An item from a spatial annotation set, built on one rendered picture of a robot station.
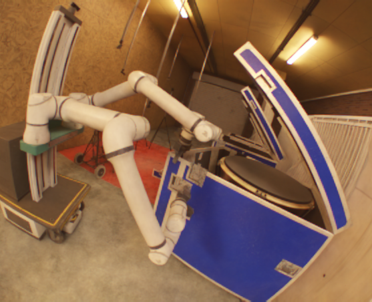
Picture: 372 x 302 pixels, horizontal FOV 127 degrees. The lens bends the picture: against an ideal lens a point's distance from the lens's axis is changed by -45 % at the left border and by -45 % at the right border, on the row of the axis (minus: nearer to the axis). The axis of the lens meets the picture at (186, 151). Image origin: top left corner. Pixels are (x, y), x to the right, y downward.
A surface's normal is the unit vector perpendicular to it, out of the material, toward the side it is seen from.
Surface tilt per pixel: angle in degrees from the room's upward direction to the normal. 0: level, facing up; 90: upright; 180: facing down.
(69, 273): 0
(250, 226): 90
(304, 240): 90
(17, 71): 90
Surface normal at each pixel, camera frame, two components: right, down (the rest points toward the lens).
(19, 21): 0.93, 0.33
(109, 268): 0.29, -0.92
